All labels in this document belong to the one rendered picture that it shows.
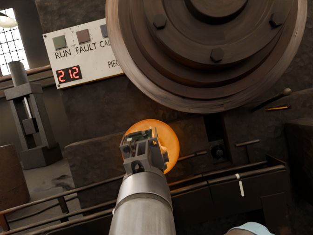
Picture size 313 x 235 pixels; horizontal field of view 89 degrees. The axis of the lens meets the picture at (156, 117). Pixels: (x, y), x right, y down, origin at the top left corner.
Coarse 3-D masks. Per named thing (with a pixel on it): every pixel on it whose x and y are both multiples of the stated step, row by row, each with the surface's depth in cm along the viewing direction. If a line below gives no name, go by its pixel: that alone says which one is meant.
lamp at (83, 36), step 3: (84, 30) 51; (87, 30) 51; (78, 33) 51; (81, 33) 51; (84, 33) 51; (87, 33) 51; (78, 36) 51; (81, 36) 51; (84, 36) 51; (87, 36) 51; (78, 39) 51; (81, 39) 51; (84, 39) 51; (87, 39) 51; (81, 42) 51
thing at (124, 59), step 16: (112, 0) 38; (304, 0) 37; (112, 16) 38; (304, 16) 37; (112, 32) 38; (112, 48) 38; (288, 48) 37; (128, 64) 39; (288, 64) 38; (144, 80) 39; (272, 80) 38; (160, 96) 39; (176, 96) 39; (240, 96) 39; (256, 96) 38; (192, 112) 39; (208, 112) 39
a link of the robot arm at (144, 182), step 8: (136, 176) 22; (144, 176) 22; (152, 176) 22; (160, 176) 23; (128, 184) 21; (136, 184) 20; (144, 184) 20; (152, 184) 20; (160, 184) 21; (120, 192) 21; (128, 192) 20; (136, 192) 19; (144, 192) 19; (152, 192) 19; (160, 192) 20; (168, 192) 22; (120, 200) 19; (168, 200) 20
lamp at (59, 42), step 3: (60, 36) 51; (63, 36) 51; (54, 39) 51; (57, 39) 51; (60, 39) 51; (63, 39) 51; (54, 42) 51; (57, 42) 51; (60, 42) 51; (63, 42) 51; (54, 45) 51; (57, 45) 51; (60, 45) 51; (63, 45) 51; (57, 48) 51
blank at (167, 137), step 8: (144, 120) 42; (152, 120) 42; (136, 128) 42; (144, 128) 42; (152, 128) 42; (160, 128) 42; (168, 128) 42; (160, 136) 42; (168, 136) 42; (176, 136) 42; (168, 144) 42; (176, 144) 42; (168, 152) 42; (176, 152) 42; (176, 160) 42; (168, 168) 42
